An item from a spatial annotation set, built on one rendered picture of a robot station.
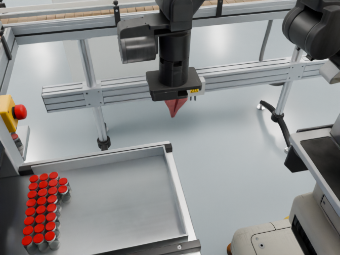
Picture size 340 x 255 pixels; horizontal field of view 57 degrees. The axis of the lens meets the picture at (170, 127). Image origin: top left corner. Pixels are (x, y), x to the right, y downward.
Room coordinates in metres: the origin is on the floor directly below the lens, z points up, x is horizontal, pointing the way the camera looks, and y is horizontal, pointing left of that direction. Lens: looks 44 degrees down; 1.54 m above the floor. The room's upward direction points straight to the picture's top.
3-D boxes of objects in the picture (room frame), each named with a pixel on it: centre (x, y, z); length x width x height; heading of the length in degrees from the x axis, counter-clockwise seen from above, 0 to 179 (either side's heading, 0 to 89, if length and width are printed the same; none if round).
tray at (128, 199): (0.41, 0.15, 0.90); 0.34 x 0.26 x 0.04; 102
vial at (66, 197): (0.42, 0.25, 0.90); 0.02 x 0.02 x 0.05
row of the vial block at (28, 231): (0.37, 0.31, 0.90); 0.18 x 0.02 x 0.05; 12
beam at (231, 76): (1.44, -0.13, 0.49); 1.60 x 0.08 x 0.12; 102
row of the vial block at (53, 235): (0.38, 0.26, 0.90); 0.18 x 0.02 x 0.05; 12
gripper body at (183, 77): (0.51, -0.01, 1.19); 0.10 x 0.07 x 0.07; 102
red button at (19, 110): (0.61, 0.39, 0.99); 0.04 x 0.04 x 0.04; 12
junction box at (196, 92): (1.37, -0.13, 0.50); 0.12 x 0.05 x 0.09; 102
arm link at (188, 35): (0.51, 0.00, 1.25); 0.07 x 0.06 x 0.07; 105
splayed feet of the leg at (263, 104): (1.56, -0.72, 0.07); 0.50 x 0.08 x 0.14; 12
